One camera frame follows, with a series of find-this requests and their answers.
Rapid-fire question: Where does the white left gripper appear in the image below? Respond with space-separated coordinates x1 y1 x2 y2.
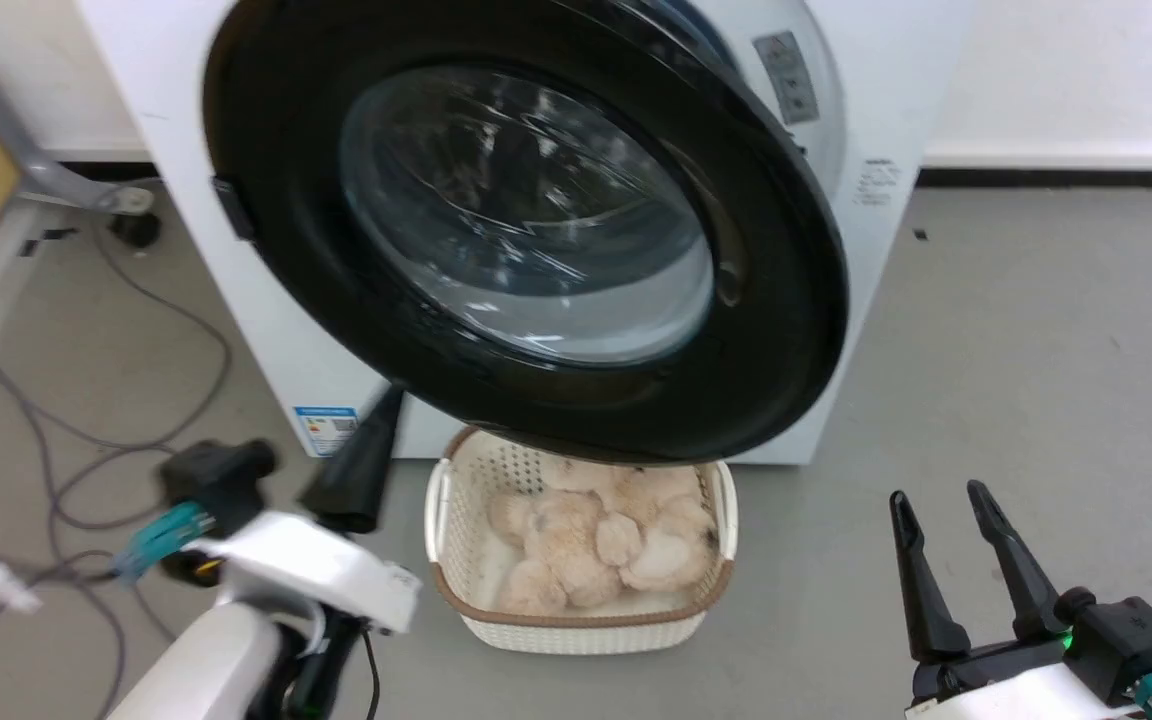
186 383 424 636

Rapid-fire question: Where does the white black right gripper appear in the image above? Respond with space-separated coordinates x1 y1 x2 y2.
888 480 1143 720

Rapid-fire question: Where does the black round glass washer door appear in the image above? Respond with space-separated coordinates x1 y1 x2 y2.
202 0 850 466

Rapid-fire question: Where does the white washing machine body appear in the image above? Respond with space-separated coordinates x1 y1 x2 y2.
73 0 975 467

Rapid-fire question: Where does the grey door hinge plate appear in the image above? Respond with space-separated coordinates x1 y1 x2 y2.
753 31 822 127

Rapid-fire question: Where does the blue energy label sticker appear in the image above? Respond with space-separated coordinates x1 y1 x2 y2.
293 405 360 459

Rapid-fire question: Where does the beige plush toy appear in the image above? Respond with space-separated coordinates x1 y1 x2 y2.
487 458 720 615

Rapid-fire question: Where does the white brown-rimmed laundry basket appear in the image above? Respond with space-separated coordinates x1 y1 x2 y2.
424 426 739 656

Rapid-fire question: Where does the black caster wheel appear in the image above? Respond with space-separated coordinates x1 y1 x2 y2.
109 208 163 250

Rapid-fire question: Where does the grey furniture leg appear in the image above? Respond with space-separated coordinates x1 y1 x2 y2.
0 70 155 214

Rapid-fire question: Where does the grey floor cable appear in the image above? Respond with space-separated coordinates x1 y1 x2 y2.
0 222 234 720

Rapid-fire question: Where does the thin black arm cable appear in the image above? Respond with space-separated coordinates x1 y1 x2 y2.
361 628 383 720

